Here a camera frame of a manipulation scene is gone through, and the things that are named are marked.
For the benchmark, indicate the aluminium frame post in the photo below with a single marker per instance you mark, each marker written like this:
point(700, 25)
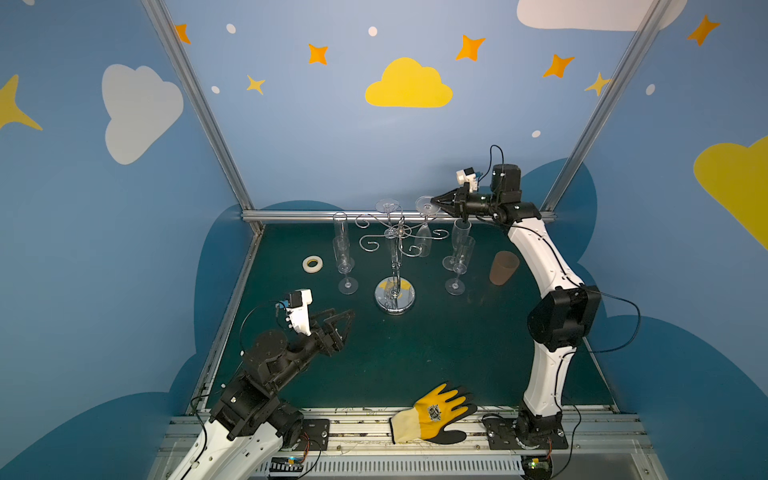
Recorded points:
point(633, 56)
point(161, 20)

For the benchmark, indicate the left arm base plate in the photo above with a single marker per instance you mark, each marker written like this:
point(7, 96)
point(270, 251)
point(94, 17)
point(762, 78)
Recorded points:
point(314, 434)

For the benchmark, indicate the white tape roll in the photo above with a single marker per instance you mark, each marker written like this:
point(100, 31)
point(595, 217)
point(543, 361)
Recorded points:
point(312, 264)

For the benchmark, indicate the aluminium rail base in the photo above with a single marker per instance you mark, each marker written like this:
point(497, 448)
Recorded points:
point(602, 445)

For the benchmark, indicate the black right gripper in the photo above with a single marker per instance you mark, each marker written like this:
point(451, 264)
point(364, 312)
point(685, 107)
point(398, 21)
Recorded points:
point(459, 202)

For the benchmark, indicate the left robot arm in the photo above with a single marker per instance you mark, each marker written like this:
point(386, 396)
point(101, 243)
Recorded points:
point(249, 423)

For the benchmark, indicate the controller board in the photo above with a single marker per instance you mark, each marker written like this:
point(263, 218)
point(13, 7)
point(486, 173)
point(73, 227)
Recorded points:
point(536, 468)
point(289, 467)

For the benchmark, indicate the left aluminium frame post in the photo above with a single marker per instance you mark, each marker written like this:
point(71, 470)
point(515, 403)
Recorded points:
point(161, 20)

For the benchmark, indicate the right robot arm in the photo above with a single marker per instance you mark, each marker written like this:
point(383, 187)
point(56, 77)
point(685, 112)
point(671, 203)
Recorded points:
point(567, 309)

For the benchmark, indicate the yellow black work glove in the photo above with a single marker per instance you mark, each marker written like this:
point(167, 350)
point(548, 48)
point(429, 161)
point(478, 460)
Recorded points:
point(430, 416)

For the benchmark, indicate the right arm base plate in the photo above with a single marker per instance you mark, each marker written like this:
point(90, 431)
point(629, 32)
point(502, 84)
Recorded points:
point(502, 434)

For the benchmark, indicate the chrome wine glass rack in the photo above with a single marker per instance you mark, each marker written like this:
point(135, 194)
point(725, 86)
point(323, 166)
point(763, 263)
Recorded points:
point(395, 295)

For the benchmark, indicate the brown oval pad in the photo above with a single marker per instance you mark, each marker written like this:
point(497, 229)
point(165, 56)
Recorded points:
point(504, 266)

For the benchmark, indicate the right controller board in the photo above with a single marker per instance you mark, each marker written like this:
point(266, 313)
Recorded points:
point(536, 468)

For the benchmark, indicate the left controller board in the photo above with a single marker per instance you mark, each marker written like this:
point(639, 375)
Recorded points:
point(289, 467)

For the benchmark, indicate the horizontal aluminium frame bar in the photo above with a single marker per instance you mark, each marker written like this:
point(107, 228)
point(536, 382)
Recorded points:
point(294, 216)

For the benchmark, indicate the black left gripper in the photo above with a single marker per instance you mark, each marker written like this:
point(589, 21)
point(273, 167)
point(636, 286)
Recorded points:
point(327, 335)

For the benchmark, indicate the right aluminium frame post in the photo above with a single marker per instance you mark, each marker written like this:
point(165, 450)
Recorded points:
point(633, 56)

